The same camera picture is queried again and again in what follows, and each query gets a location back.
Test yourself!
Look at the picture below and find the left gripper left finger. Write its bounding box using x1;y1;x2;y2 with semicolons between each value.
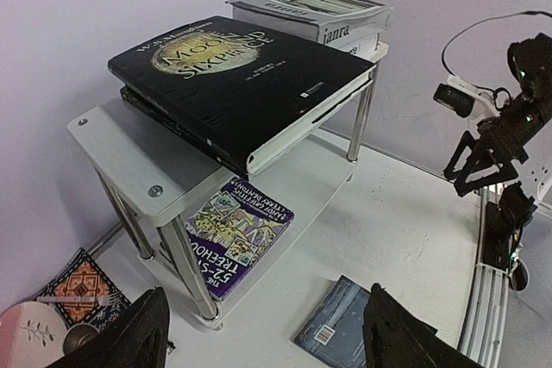
51;287;170;368

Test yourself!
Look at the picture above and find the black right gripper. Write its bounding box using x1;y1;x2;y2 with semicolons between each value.
443;101;543;196

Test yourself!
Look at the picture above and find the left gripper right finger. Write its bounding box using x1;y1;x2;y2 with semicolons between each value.
363;283;479;368

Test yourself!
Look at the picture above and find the dark blue paperback book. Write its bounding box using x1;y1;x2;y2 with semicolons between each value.
292;276;370;368

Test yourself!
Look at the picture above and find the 52-Storey Treehouse book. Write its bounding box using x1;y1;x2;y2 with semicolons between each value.
184;177;295;301

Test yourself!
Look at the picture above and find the grey photo cover book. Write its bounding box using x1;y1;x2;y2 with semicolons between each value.
227;0;392;49

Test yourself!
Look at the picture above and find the black notebook with barcode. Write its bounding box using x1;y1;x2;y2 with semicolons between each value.
108;16;373;178

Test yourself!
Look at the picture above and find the blue orange paperback book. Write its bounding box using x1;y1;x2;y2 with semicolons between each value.
120;86;248;180

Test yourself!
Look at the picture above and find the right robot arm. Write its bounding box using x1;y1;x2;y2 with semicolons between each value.
433;33;551;291

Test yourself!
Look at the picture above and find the silver fork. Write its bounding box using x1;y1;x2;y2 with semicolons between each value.
35;293;122;307

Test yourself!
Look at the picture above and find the glass cup with brown band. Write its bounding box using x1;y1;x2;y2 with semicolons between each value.
62;323;99;355

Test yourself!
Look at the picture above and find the patterned placemat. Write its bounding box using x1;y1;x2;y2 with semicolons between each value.
34;248;131;331

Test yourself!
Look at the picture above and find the white pink plate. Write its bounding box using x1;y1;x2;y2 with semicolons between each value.
1;301;67;367

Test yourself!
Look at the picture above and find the white two-tier shelf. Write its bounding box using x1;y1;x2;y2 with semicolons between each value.
66;40;389;328

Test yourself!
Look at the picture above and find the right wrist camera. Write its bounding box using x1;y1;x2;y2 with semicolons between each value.
433;75;499;121

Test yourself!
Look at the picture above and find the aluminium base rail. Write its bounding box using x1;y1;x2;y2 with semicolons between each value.
457;184;512;367

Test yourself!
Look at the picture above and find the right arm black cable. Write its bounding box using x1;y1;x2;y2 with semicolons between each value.
440;9;552;84

